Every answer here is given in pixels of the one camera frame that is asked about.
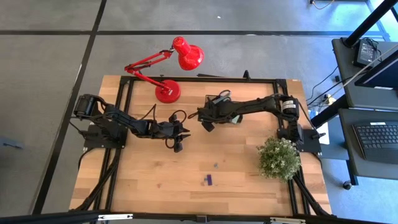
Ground grey desk with laptop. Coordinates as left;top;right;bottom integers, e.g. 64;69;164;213
338;107;398;181

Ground blue-handled scissors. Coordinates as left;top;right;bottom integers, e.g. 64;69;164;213
216;90;233;103

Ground black power adapter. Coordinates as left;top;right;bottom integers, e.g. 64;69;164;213
356;39;379;68

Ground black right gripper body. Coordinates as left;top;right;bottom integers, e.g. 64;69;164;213
198;98;244;124

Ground black diagonal pole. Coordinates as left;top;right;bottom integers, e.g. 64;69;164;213
344;0;398;48

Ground dark desk leg beam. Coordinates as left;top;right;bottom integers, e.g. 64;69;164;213
310;95;348;128

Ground black floor cable with plug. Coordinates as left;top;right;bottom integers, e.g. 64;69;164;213
306;65;348;106

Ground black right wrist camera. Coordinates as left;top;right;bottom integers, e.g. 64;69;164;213
201;121;216;133

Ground black mesh desk organizer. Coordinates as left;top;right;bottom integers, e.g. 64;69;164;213
204;94;244;123

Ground black aluminium table frame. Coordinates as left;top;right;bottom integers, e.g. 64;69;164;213
70;74;332;218

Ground yellow power strip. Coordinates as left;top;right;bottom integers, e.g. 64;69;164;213
322;93;337;106

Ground grey desk with monitor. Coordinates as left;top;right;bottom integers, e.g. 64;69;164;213
331;36;398;111

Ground black laptop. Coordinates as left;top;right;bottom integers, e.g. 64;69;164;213
353;121;398;165

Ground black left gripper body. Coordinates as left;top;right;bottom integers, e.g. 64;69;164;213
148;119;183;142

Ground red desk lamp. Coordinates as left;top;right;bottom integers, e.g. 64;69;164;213
124;36;205;105

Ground black monitor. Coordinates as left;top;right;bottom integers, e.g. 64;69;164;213
354;49;398;91

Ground dark floor object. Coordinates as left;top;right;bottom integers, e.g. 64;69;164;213
2;141;24;151

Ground artificial potted plant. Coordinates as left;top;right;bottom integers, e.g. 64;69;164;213
257;136;302;182

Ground black overhead crossbar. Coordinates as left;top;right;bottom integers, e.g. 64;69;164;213
0;210;398;224

